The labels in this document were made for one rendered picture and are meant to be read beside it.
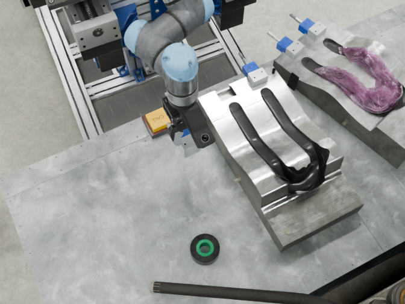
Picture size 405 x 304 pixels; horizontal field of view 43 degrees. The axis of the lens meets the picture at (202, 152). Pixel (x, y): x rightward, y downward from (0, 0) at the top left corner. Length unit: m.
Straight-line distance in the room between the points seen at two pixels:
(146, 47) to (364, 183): 0.77
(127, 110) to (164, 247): 1.02
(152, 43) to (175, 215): 0.54
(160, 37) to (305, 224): 0.63
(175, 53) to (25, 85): 1.75
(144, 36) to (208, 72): 1.27
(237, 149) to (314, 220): 0.29
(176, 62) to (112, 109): 1.27
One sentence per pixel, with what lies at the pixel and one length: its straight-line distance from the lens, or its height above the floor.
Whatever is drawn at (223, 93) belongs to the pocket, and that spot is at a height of 0.86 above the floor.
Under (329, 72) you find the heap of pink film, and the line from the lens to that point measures 1.61.
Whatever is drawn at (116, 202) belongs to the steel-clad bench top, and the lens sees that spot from 1.50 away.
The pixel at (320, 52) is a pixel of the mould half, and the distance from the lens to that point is 1.71.
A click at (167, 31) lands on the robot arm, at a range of 1.17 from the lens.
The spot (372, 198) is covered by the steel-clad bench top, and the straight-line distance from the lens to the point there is 1.56.
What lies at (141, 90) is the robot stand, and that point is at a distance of 2.37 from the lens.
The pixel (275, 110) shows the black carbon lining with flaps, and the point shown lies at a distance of 1.53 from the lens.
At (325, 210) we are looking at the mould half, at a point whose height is 0.86.
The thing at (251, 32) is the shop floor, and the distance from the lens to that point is 2.84.
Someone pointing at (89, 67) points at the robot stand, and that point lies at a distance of 2.49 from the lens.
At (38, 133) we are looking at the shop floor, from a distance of 2.61.
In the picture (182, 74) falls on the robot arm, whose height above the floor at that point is 1.28.
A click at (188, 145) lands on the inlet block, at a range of 1.37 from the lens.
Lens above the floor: 2.18
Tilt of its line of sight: 64 degrees down
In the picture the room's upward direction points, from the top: straight up
